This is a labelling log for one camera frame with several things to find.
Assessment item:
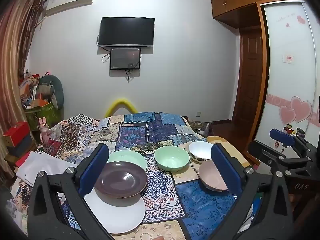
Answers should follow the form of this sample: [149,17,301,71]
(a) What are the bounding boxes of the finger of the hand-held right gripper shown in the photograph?
[246,140,310,178]
[269,128,310,153]

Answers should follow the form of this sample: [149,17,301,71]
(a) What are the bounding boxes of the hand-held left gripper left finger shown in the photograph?
[27,143,118,240]

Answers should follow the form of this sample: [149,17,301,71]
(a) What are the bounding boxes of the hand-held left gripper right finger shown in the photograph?
[211,143,294,240]

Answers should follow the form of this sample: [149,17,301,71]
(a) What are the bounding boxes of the pink bowl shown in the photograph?
[198,159,229,192]

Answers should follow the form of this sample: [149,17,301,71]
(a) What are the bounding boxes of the brown plate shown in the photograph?
[94,160,148,198]

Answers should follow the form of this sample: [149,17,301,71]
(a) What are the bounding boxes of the white bowl with dark spots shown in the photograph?
[188,141,214,164]

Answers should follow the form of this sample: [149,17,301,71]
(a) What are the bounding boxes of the light green plate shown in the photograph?
[106,150,148,173]

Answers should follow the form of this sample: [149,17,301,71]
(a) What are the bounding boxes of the white plate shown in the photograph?
[84,187,146,234]

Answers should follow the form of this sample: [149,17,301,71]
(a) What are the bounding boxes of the light green bowl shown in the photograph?
[154,145,190,173]

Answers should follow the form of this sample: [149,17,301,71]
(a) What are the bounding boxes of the patterned floor mat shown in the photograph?
[187,120,206,130]

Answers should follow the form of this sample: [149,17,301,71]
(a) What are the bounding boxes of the white paper sheet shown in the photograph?
[15,151,78,187]

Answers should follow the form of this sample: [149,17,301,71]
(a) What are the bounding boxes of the pink rabbit toy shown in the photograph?
[37,117,50,143]

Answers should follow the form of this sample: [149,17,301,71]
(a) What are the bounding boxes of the patchwork printed blanket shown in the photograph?
[10,111,253,240]

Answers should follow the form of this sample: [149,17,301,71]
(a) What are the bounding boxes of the green cardboard box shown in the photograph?
[37,100,62,128]

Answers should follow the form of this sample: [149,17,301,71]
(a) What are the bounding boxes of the brown wooden door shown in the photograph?
[231,26,267,127]

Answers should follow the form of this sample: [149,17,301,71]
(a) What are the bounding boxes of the yellow foam tube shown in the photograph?
[104,98,138,118]

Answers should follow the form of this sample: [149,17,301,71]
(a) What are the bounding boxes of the dark grey box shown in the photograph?
[7,139,38,157]

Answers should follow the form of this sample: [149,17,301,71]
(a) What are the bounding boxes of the white wardrobe with pink hearts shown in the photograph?
[259,0,320,142]

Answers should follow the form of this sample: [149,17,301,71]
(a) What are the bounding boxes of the red box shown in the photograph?
[3,121,30,147]

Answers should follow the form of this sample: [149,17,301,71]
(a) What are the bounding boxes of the grey green cushion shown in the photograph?
[39,75,64,110]

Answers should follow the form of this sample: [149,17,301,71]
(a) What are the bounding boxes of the striped brown curtain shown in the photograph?
[0,0,46,180]

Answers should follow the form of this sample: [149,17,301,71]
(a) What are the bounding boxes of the wooden overhead cabinet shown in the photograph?
[211,0,310,22]

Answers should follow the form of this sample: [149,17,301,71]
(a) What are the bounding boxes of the white air conditioner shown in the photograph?
[45,0,96,15]

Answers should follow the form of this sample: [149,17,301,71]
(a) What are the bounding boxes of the black monitor cables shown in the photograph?
[101,51,142,83]

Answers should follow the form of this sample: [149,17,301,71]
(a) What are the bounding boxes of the small black wall monitor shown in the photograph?
[109,47,141,70]

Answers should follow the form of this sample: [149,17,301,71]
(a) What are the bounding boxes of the black wall television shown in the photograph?
[98,17,155,48]

